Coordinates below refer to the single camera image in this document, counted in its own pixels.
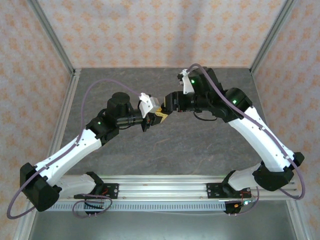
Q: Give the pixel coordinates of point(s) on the long aluminium base rail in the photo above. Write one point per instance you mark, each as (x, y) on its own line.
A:
(162, 190)

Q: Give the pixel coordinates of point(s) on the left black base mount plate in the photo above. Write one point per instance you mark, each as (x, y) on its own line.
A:
(112, 191)

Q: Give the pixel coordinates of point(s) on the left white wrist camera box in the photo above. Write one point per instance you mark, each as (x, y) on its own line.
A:
(146, 105)

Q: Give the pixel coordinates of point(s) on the short aluminium frame post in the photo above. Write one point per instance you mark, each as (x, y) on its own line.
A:
(297, 220)
(23, 227)

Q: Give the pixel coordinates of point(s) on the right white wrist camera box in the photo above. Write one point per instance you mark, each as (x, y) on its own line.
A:
(186, 86)

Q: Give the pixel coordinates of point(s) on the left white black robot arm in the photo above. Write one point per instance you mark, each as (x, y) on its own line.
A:
(67, 152)

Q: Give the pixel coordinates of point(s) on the grey metal panel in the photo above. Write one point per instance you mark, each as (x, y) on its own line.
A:
(160, 227)

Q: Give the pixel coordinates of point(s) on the aluminium side rail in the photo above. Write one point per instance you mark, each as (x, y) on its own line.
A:
(72, 87)

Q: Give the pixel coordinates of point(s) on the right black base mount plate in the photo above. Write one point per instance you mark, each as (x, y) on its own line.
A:
(212, 190)

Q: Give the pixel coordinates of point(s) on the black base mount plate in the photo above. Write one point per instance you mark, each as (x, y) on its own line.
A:
(212, 190)
(112, 191)

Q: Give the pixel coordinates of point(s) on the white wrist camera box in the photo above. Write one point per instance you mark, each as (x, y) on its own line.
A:
(186, 86)
(146, 105)

